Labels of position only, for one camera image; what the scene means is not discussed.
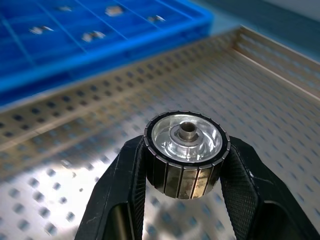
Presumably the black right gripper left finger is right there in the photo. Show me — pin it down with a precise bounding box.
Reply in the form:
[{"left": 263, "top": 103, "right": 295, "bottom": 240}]
[{"left": 74, "top": 136, "right": 151, "bottom": 240}]

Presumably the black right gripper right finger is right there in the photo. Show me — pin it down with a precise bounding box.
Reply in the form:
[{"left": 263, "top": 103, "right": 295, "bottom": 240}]
[{"left": 219, "top": 135, "right": 320, "bottom": 240}]

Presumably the metal roller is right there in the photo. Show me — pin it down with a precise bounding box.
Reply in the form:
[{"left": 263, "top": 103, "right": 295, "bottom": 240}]
[{"left": 143, "top": 110, "right": 232, "bottom": 201}]

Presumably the blue plastic bin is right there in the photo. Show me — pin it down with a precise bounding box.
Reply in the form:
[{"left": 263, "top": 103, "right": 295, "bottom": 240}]
[{"left": 0, "top": 0, "right": 215, "bottom": 106}]

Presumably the perforated metal tray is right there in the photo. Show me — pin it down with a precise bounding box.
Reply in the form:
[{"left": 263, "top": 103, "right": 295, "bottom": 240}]
[{"left": 0, "top": 24, "right": 320, "bottom": 240}]

